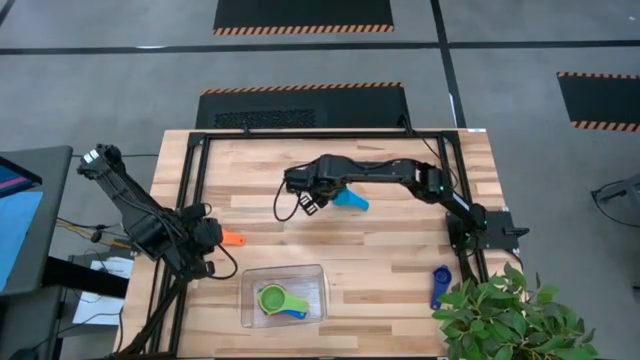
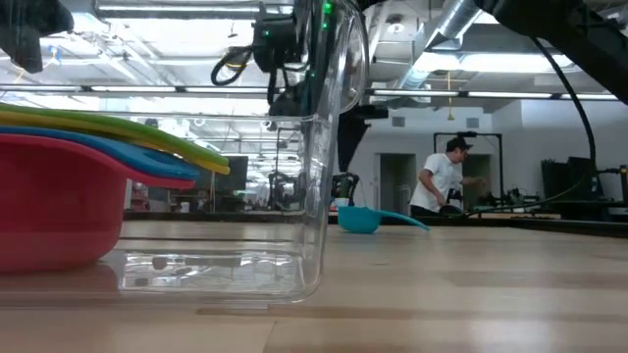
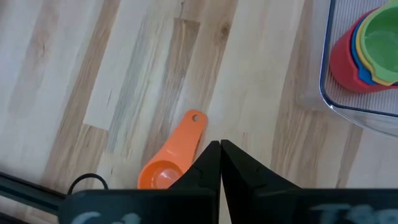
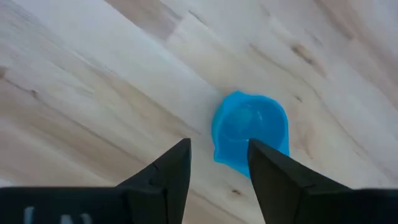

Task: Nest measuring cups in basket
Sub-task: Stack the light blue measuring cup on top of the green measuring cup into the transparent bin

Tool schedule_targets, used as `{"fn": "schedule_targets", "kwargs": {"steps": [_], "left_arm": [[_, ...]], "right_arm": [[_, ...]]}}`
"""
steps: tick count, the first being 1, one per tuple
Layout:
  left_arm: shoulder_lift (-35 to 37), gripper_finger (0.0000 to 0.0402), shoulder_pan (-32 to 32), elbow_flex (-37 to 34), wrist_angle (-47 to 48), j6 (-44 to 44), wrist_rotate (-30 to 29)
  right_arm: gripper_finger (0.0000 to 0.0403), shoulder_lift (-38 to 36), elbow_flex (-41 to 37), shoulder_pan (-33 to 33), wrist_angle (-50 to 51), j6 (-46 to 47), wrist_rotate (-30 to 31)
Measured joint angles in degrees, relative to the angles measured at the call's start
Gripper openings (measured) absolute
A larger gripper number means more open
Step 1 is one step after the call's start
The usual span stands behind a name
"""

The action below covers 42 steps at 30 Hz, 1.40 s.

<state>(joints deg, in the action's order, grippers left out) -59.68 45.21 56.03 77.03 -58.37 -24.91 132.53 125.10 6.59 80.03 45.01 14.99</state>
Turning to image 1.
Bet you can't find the teal measuring cup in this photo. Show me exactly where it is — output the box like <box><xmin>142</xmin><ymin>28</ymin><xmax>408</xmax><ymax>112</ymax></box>
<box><xmin>331</xmin><ymin>185</ymin><xmax>371</xmax><ymax>213</ymax></box>

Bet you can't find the green measuring cup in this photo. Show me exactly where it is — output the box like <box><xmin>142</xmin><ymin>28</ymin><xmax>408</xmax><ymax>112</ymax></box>
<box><xmin>256</xmin><ymin>283</ymin><xmax>311</xmax><ymax>316</ymax></box>

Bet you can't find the orange measuring cup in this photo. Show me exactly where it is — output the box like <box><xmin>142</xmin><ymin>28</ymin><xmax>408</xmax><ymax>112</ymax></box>
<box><xmin>219</xmin><ymin>228</ymin><xmax>247</xmax><ymax>248</ymax></box>

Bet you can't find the blue computer screen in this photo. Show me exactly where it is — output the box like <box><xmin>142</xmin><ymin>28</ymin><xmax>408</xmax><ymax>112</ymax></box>
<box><xmin>0</xmin><ymin>155</ymin><xmax>45</xmax><ymax>294</ymax></box>

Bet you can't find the green leafy plant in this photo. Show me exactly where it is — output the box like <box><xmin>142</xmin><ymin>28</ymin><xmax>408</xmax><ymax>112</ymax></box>
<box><xmin>430</xmin><ymin>262</ymin><xmax>599</xmax><ymax>360</ymax></box>

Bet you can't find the dark blue measuring cup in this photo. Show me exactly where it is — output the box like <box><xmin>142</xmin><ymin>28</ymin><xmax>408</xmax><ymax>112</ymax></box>
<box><xmin>429</xmin><ymin>263</ymin><xmax>454</xmax><ymax>311</ymax></box>

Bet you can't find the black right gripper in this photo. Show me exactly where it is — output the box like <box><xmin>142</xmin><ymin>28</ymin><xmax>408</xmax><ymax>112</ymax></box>
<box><xmin>284</xmin><ymin>154</ymin><xmax>349</xmax><ymax>217</ymax></box>

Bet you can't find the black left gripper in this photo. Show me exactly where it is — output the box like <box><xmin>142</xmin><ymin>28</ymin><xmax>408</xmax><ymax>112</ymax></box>
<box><xmin>177</xmin><ymin>202</ymin><xmax>225</xmax><ymax>281</ymax></box>

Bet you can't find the black floor mat with grille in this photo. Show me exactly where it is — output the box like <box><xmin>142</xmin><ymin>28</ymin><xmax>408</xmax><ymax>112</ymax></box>
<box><xmin>194</xmin><ymin>82</ymin><xmax>412</xmax><ymax>130</ymax></box>

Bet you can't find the black aluminium table frame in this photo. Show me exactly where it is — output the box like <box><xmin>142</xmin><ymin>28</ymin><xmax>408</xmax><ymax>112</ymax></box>
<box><xmin>114</xmin><ymin>128</ymin><xmax>491</xmax><ymax>359</ymax></box>

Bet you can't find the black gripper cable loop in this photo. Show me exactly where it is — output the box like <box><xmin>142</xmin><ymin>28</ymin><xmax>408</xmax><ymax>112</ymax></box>
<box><xmin>212</xmin><ymin>243</ymin><xmax>239</xmax><ymax>281</ymax></box>
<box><xmin>272</xmin><ymin>178</ymin><xmax>301</xmax><ymax>223</ymax></box>

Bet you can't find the black power cable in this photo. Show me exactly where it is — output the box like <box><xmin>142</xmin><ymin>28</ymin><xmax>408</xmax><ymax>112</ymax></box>
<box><xmin>401</xmin><ymin>114</ymin><xmax>460</xmax><ymax>190</ymax></box>

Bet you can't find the clear plastic basket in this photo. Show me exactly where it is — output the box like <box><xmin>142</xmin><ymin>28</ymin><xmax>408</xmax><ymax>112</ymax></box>
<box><xmin>239</xmin><ymin>263</ymin><xmax>331</xmax><ymax>331</ymax></box>

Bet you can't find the black hazard-striped floor mat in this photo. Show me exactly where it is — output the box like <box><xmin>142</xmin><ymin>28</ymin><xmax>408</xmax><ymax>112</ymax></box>
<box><xmin>212</xmin><ymin>0</ymin><xmax>395</xmax><ymax>36</ymax></box>
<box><xmin>556</xmin><ymin>71</ymin><xmax>640</xmax><ymax>134</ymax></box>

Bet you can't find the black shelf board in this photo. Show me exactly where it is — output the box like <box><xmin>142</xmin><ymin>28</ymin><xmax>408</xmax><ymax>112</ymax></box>
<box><xmin>42</xmin><ymin>254</ymin><xmax>130</xmax><ymax>301</ymax></box>

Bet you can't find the white paper sheet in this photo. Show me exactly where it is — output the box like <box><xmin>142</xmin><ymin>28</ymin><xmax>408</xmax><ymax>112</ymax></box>
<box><xmin>72</xmin><ymin>255</ymin><xmax>135</xmax><ymax>326</ymax></box>

